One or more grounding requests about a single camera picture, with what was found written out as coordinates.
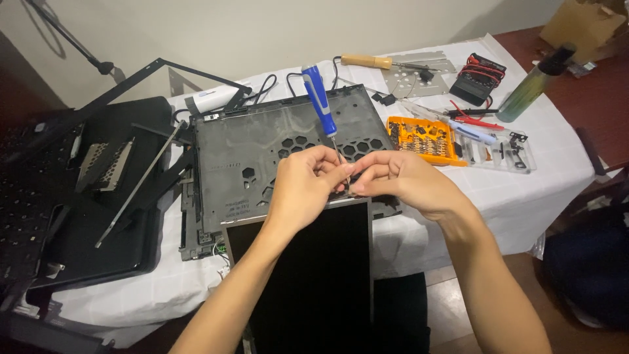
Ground person's right hand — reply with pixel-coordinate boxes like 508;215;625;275
349;149;476;225

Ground black screen bezel frame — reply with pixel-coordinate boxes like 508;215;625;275
20;57;253;148

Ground wooden handled soldering iron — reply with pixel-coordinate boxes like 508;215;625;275
340;52;443;73

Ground blue handled screwdriver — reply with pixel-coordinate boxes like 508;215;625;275
301;63;353;191

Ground perforated metal plate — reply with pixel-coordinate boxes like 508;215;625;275
380;50;458;99

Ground blue and white pen tool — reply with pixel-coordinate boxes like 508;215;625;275
446;119;498;146

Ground long metal bracket strip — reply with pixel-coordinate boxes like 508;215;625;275
94;120;188;249

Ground black laptop screen panel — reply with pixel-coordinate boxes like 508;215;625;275
221;197;375;354

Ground black multimeter with red leads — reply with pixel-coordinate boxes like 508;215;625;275
448;52;507;107

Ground person's black trousers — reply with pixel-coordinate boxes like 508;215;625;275
372;272;431;354

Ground white tablecloth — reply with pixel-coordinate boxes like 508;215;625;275
51;33;596;349

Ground wooden chair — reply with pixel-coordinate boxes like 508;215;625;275
574;127;629;197

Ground clear plastic parts tray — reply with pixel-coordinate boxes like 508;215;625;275
452;129;538;175

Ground dark bag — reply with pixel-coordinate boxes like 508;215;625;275
535;206;629;331

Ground black laptop base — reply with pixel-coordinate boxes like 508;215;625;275
0;96;174;292

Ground white power adapter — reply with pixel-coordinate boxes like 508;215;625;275
184;84;242;115

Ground small black plastic part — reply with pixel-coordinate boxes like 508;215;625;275
371;90;398;107

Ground metal drive caddy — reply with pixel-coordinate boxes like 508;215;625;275
74;137;136;193

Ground grey laptop lid cover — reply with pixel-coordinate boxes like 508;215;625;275
179;84;405;262

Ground orange screwdriver bit case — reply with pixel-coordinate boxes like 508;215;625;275
386;115;468;168

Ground person's left hand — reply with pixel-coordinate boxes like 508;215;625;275
264;145;356;238

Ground green spray bottle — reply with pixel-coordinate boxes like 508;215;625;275
495;43;578;124

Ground black stand leg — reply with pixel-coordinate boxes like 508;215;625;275
22;0;115;76

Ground cardboard box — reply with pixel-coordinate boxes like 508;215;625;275
539;0;629;51

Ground black cable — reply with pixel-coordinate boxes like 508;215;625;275
245;73;303;105

